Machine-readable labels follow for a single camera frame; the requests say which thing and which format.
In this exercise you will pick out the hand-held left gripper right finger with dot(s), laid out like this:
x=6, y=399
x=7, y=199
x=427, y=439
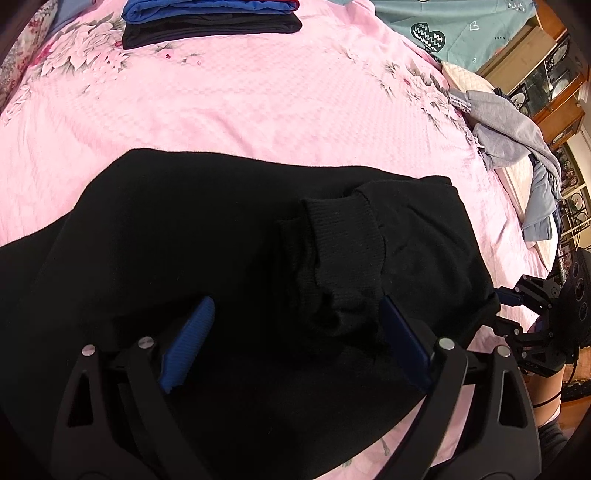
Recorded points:
x=406, y=341

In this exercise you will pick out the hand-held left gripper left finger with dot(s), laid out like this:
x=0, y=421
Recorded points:
x=189, y=341

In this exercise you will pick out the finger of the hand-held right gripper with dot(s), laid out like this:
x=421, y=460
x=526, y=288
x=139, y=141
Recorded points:
x=510, y=296
x=508, y=328

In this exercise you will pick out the black sweatshirt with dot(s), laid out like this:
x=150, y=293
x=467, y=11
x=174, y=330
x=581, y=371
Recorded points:
x=184, y=230

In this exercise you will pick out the person's right forearm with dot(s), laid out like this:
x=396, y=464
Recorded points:
x=547, y=392

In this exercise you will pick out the folded blue pants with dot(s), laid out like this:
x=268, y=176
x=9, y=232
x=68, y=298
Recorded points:
x=184, y=9

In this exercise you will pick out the light blue garment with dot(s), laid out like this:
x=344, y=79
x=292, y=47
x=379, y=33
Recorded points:
x=540, y=203

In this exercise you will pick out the grey sweatpants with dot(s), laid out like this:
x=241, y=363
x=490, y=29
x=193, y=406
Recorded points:
x=503, y=124

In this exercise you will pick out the pink floral bedsheet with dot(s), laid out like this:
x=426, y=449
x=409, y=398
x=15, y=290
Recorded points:
x=231, y=92

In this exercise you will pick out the wooden display cabinet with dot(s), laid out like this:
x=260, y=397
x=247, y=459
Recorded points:
x=531, y=41

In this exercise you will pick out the teal heart-printed blanket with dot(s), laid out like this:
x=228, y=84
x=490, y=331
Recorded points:
x=461, y=18

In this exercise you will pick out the folded black garment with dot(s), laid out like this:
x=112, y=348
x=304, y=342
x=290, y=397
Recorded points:
x=207, y=30

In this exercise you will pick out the red floral pillow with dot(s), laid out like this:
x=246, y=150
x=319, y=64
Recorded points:
x=18, y=60

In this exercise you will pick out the blue plaid sheet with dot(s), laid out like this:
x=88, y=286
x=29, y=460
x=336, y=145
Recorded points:
x=78, y=11

